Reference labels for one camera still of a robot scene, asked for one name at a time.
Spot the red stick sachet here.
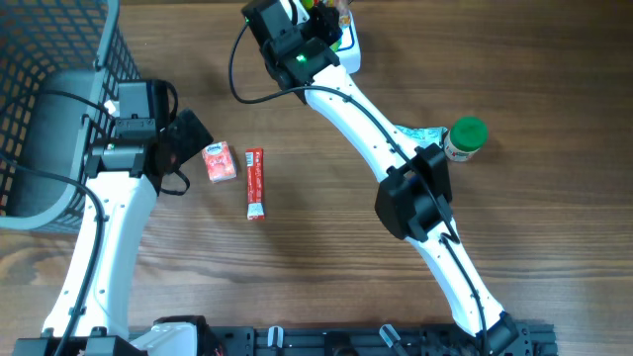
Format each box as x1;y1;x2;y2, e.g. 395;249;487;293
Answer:
245;147;265;221

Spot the light teal tissue packet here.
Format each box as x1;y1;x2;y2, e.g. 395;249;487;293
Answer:
397;126;448;148

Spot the green-lid seasoning jar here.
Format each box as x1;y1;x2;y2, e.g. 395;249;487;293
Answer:
444;117;489;162

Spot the green clear snack bag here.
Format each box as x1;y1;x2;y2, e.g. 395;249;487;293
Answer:
301;0;351;52

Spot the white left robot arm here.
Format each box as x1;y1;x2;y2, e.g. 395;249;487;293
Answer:
14;80;213;355

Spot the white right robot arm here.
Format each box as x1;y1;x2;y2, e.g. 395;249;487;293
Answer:
241;0;519;355

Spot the white barcode scanner box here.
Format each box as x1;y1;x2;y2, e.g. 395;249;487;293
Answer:
336;18;361;74

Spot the red tissue pack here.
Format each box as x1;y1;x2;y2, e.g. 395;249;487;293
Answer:
202;141;236;183

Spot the grey plastic mesh basket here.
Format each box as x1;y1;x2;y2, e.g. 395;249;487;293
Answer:
1;0;139;232

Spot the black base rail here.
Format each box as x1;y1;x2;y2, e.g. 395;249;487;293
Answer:
207;323;559;356

